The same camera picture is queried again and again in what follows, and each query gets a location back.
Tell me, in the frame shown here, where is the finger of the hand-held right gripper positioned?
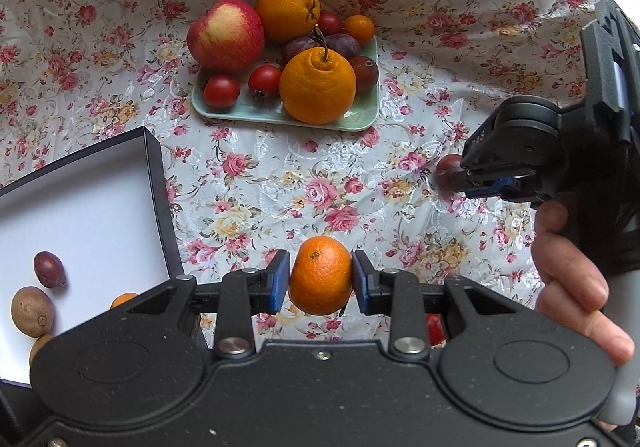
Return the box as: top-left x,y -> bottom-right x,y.
465,172 -> 538,200
460,124 -> 503,172

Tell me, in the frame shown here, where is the navy box with white inside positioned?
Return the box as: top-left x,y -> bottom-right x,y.
0,126 -> 185,388

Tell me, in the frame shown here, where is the pale green tray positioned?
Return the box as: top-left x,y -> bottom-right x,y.
192,34 -> 379,132

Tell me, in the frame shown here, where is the red yellow apple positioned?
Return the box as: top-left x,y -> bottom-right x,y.
187,0 -> 266,74

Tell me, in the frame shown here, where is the brown kiwi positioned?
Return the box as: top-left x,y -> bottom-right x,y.
29,333 -> 55,368
11,286 -> 55,339

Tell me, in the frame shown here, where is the dark red plum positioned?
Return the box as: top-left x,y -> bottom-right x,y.
317,11 -> 344,35

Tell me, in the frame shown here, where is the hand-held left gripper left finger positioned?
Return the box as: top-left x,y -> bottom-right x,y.
125,250 -> 291,360

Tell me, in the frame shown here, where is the bumpy necked orange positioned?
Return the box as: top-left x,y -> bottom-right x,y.
279,47 -> 357,125

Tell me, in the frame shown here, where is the round orange with stem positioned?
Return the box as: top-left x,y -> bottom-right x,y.
256,0 -> 321,44

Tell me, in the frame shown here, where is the person's right hand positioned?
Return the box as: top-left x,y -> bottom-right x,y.
531,201 -> 635,367

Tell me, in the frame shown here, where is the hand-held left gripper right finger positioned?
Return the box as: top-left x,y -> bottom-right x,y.
352,250 -> 520,360

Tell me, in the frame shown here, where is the floral tablecloth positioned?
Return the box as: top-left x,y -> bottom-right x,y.
0,0 -> 640,378

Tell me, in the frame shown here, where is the cherry tomato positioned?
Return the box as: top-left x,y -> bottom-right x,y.
248,64 -> 283,97
203,75 -> 241,109

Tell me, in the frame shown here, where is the red tomato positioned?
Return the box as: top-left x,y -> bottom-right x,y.
425,314 -> 447,345

